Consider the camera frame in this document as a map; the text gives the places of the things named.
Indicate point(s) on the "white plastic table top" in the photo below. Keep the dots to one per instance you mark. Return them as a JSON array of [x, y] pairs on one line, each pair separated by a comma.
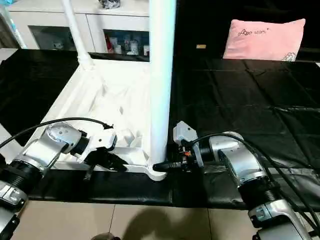
[[110, 95]]

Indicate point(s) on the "white plastic table leg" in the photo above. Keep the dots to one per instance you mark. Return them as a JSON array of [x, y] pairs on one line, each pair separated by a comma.
[[162, 75], [77, 32]]

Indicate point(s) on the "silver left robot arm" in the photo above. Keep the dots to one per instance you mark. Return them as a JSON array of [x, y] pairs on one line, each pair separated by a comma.
[[47, 147]]

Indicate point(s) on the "dark robot foot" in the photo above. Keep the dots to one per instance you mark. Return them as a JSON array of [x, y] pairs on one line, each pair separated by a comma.
[[105, 236]]

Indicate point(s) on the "black work mat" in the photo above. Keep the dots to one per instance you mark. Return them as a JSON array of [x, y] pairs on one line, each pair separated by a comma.
[[250, 110]]

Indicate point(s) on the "black furniture with yellow label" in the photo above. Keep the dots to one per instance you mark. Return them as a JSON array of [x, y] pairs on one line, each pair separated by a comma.
[[200, 22]]

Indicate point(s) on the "white cabinet with glass doors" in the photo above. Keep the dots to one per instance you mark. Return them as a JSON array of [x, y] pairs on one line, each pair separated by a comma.
[[75, 25]]

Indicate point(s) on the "pink pillow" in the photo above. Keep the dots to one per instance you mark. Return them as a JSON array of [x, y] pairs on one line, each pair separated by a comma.
[[265, 40]]

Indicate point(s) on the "dark ornament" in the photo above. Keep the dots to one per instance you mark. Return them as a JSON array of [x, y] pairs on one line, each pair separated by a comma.
[[109, 3]]

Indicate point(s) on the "grey curtain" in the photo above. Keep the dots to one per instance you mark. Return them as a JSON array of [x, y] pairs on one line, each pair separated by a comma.
[[7, 27]]

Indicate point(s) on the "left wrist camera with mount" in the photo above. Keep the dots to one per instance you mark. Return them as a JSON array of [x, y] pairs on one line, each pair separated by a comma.
[[105, 140]]

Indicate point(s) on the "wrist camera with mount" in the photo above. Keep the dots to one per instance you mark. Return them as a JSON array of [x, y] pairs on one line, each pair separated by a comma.
[[105, 140], [184, 132]]

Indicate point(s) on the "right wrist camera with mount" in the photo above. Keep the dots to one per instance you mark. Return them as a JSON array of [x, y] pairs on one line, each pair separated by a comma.
[[184, 132]]

